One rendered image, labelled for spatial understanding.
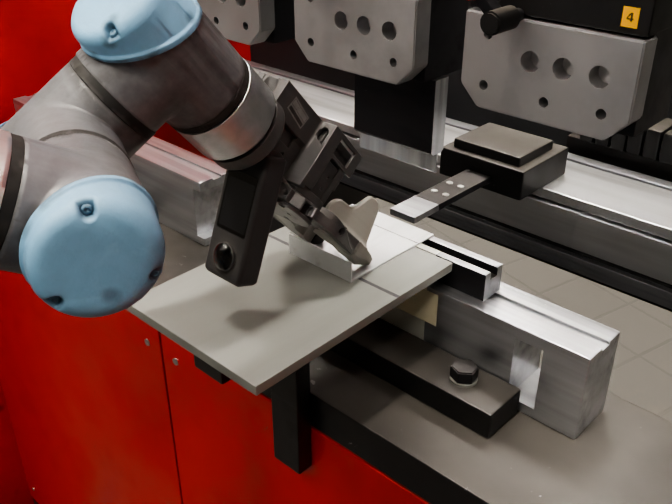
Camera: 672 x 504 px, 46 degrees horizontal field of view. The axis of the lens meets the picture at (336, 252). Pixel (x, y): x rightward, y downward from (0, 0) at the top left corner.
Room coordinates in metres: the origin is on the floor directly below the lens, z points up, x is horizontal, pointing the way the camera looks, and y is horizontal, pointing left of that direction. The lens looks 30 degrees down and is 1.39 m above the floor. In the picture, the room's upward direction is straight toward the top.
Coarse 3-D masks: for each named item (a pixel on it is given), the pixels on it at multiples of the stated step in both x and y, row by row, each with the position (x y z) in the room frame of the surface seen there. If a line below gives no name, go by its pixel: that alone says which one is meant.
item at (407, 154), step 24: (360, 96) 0.77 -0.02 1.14; (384, 96) 0.75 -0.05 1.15; (408, 96) 0.73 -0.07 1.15; (432, 96) 0.71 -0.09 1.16; (360, 120) 0.77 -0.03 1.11; (384, 120) 0.75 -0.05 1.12; (408, 120) 0.73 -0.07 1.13; (432, 120) 0.71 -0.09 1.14; (360, 144) 0.78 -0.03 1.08; (384, 144) 0.76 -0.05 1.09; (408, 144) 0.73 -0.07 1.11; (432, 144) 0.71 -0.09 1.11; (432, 168) 0.72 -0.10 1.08
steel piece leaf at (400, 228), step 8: (384, 216) 0.77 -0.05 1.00; (376, 224) 0.75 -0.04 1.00; (384, 224) 0.75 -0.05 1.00; (392, 224) 0.75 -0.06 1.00; (400, 224) 0.75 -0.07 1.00; (408, 224) 0.75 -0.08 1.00; (392, 232) 0.74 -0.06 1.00; (400, 232) 0.73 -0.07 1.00; (408, 232) 0.73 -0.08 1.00; (416, 232) 0.73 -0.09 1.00; (424, 232) 0.73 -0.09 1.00; (416, 240) 0.72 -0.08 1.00; (424, 240) 0.72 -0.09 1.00
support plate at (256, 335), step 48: (288, 240) 0.72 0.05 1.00; (192, 288) 0.63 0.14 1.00; (240, 288) 0.63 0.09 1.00; (288, 288) 0.63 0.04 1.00; (336, 288) 0.63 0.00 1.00; (384, 288) 0.63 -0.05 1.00; (192, 336) 0.55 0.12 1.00; (240, 336) 0.55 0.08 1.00; (288, 336) 0.55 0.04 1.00; (336, 336) 0.55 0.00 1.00; (240, 384) 0.49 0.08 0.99
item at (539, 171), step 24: (456, 144) 0.92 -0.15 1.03; (480, 144) 0.90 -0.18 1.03; (504, 144) 0.90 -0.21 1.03; (528, 144) 0.90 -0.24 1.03; (552, 144) 0.92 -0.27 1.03; (456, 168) 0.91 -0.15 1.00; (480, 168) 0.88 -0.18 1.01; (504, 168) 0.86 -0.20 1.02; (528, 168) 0.86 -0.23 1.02; (552, 168) 0.90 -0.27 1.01; (432, 192) 0.83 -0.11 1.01; (456, 192) 0.83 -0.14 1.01; (504, 192) 0.86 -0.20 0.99; (528, 192) 0.86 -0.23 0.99; (408, 216) 0.77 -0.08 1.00
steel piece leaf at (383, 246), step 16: (304, 240) 0.68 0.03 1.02; (368, 240) 0.72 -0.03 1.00; (384, 240) 0.72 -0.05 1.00; (400, 240) 0.72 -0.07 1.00; (304, 256) 0.68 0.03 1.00; (320, 256) 0.66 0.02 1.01; (336, 256) 0.65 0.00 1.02; (384, 256) 0.68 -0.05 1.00; (336, 272) 0.65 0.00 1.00; (352, 272) 0.65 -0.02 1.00; (368, 272) 0.65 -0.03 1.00
